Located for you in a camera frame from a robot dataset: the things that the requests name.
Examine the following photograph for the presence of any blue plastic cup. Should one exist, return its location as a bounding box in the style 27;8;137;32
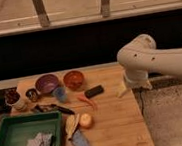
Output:
53;86;68;103

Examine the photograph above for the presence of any purple bowl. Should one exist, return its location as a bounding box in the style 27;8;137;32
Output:
35;74;59;94

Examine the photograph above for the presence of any green plastic tray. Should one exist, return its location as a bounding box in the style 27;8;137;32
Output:
0;111;62;146

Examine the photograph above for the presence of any black rectangular block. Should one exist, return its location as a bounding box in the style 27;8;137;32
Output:
84;85;104;98

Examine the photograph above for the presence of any yellow round fruit toy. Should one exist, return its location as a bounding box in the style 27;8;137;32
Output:
79;113;93;129

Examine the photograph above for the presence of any grey towel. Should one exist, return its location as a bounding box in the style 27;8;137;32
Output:
26;132;53;146

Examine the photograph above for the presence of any banana toy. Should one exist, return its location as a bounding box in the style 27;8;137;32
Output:
65;114;80;140

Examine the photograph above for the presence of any blue sponge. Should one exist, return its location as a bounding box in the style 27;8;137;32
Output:
71;130;91;146

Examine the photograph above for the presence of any white cup with dark contents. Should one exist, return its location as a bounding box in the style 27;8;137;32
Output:
4;89;26;111

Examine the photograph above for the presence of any orange bowl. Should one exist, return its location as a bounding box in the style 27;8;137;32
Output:
63;70;84;90

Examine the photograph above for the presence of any orange carrot toy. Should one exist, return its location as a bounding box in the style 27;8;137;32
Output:
77;95;97;110

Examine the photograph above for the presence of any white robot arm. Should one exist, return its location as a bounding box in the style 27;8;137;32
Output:
116;34;182;97

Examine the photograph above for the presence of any small dark metal cup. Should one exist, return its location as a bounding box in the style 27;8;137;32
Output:
26;88;39;102

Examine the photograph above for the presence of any black handled knife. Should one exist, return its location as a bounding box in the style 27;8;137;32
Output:
31;104;75;115

